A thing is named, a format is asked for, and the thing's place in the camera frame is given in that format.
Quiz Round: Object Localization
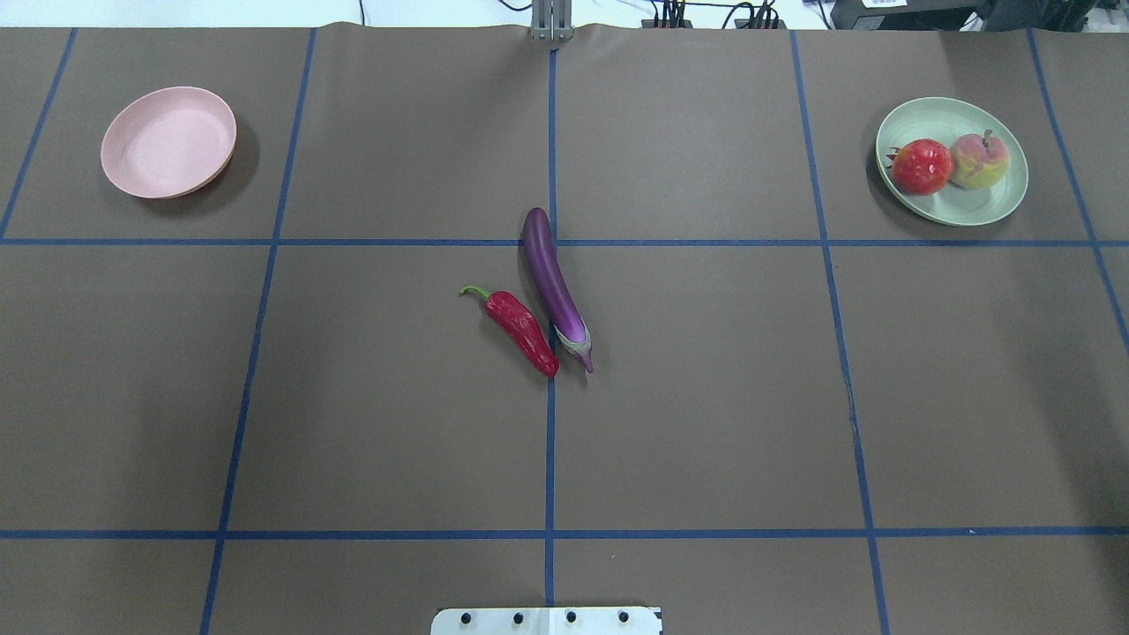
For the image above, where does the purple eggplant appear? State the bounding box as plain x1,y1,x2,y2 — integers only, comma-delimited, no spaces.
520,206,595,374

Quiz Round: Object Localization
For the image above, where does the red chili pepper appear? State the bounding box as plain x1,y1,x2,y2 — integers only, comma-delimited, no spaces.
460,285,560,379

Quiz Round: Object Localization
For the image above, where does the red pomegranate fruit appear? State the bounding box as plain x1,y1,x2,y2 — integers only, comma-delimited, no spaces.
886,139,954,197

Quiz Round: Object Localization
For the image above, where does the yellow pink peach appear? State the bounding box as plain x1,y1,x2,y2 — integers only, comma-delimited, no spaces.
948,129,1012,190

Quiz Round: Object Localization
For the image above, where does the brown paper table mat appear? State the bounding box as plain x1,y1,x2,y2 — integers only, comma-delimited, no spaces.
3,23,1126,634

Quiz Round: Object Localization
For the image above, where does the light green plate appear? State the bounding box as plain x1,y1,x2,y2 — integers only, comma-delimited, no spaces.
875,97,1029,228

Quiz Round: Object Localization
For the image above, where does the pink plate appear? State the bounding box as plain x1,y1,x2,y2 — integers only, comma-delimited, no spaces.
100,86,238,200

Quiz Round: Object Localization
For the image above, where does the aluminium frame post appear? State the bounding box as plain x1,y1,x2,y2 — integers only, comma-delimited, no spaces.
531,0,574,41

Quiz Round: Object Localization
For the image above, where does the white camera mast base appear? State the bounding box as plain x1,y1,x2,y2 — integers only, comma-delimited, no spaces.
430,606,664,634

